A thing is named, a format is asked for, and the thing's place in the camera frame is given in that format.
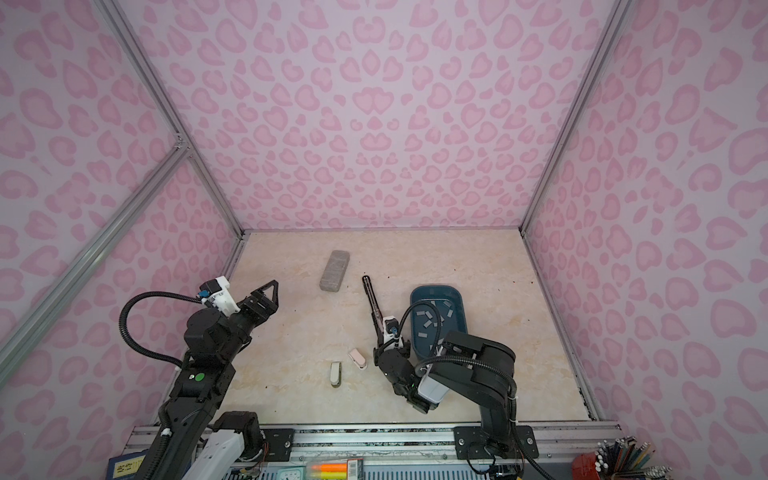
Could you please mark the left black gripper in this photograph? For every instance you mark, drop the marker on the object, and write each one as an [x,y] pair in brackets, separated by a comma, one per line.
[268,307]

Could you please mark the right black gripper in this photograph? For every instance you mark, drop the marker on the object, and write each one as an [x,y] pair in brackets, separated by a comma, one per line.
[378,354]

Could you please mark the black stapler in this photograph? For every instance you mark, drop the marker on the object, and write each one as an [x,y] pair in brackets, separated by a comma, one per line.
[376,313]

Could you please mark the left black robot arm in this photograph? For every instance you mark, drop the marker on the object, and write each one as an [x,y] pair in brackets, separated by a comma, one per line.
[197,393]

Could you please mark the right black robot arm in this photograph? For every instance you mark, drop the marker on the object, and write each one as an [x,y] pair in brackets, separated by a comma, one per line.
[479,370]

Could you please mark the grey stone block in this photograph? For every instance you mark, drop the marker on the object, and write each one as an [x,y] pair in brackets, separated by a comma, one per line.
[334,271]

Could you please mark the teal plastic tray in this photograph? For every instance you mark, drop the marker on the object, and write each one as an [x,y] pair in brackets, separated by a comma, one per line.
[438,310]

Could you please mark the orange highlighter box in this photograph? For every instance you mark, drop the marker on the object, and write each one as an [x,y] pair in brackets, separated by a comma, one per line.
[344,469]

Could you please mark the red container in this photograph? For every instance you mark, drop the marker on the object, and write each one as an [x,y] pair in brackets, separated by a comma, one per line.
[584,467]

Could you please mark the blue book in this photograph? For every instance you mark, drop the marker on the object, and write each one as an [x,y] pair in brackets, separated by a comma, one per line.
[125,466]

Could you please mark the pencil holder with pencils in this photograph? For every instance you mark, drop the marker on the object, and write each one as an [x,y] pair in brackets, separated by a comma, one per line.
[627,458]

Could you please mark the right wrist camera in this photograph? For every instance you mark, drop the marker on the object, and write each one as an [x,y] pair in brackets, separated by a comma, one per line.
[391,332]

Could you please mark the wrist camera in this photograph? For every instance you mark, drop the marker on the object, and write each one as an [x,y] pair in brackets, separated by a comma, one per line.
[391,332]
[215,294]

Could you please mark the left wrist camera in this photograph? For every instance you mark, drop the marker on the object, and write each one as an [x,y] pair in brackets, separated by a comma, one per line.
[215,294]

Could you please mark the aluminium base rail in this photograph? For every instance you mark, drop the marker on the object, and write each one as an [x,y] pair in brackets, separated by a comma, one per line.
[425,450]

